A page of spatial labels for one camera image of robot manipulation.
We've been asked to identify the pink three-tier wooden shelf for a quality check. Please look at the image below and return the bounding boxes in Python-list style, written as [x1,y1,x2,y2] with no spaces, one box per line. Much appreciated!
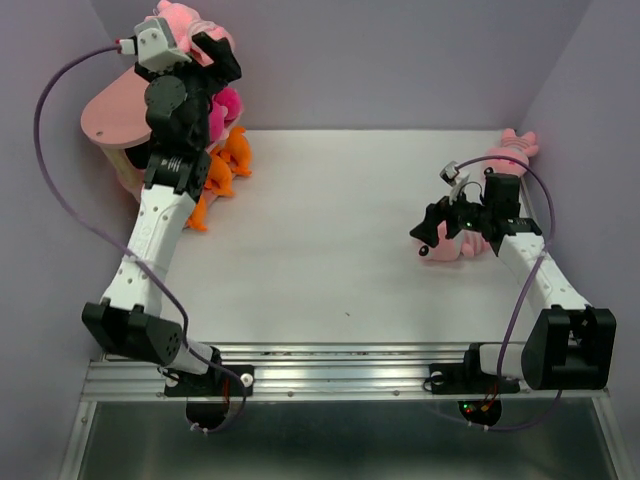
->
[81,68,244,199]

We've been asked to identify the pink axolotl plush front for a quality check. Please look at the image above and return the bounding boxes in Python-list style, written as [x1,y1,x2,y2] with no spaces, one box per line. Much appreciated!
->
[418,222,491,262]

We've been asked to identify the doll plush edge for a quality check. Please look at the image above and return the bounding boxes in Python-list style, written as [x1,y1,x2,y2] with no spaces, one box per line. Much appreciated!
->
[125,142,151,170]

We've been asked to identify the doll plush pink striped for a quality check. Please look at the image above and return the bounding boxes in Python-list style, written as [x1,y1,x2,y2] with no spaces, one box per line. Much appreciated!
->
[214,86,244,122]

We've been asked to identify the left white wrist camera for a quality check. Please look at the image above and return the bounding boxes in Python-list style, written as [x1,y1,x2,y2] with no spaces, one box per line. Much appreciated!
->
[134,17,192,73]

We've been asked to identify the pink axolotl plush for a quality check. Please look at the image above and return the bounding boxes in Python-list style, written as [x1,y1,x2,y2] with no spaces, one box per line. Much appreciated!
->
[418,222,491,262]
[482,128,539,177]

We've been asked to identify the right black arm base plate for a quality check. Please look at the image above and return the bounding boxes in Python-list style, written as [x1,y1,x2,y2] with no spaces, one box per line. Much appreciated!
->
[422,363,520,396]

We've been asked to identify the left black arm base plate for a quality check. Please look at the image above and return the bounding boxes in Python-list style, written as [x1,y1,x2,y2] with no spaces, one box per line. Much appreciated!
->
[158,364,255,398]

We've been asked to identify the orange shark plush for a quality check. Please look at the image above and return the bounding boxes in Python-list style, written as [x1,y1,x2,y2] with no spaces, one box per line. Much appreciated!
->
[204,148,235,197]

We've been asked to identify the doll plush black hair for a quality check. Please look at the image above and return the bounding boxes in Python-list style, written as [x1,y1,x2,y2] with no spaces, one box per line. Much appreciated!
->
[208,103,227,144]

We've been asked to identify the orange shark plush back-facing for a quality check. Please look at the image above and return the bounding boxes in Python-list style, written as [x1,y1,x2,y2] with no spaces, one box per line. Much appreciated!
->
[186,197,208,232]

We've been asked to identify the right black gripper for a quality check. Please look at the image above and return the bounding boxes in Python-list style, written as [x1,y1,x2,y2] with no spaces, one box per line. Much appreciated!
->
[408,182,492,247]

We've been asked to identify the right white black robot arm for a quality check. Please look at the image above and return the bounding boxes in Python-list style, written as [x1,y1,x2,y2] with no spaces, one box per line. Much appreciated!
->
[410,173,616,390]

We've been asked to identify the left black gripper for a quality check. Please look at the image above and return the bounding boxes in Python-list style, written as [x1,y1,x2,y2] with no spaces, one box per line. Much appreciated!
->
[136,31,241,146]

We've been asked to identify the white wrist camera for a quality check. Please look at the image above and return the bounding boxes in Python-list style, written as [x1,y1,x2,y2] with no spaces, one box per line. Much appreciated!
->
[439,162,469,204]
[134,17,192,73]

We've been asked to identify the orange shark plush mouth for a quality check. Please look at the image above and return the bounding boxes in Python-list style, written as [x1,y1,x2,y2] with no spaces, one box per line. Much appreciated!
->
[220,126,253,177]

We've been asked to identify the aluminium mounting rail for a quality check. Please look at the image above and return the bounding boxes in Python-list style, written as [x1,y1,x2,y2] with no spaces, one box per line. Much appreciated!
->
[82,341,611,401]

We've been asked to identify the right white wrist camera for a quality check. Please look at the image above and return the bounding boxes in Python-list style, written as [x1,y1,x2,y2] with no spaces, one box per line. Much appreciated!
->
[439,162,469,204]

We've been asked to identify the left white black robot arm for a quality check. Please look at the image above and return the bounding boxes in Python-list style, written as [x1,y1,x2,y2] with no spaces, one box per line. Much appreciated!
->
[82,19,241,394]

